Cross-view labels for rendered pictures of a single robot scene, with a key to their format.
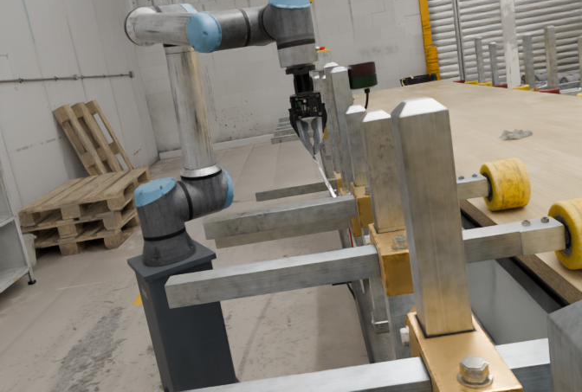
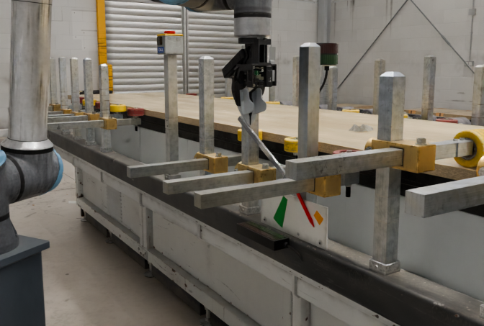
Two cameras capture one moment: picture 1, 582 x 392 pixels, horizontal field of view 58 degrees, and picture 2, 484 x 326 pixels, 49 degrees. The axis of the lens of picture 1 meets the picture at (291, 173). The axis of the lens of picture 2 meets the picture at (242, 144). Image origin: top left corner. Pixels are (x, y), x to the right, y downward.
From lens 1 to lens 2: 0.75 m
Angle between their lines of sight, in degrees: 35
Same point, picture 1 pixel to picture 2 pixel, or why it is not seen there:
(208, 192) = (41, 170)
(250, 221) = (333, 164)
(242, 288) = (469, 198)
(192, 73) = (46, 29)
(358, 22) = not seen: hidden behind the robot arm
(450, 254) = not seen: outside the picture
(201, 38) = not seen: outside the picture
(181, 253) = (10, 241)
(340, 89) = (313, 62)
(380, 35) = (55, 44)
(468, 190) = (463, 149)
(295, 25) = not seen: outside the picture
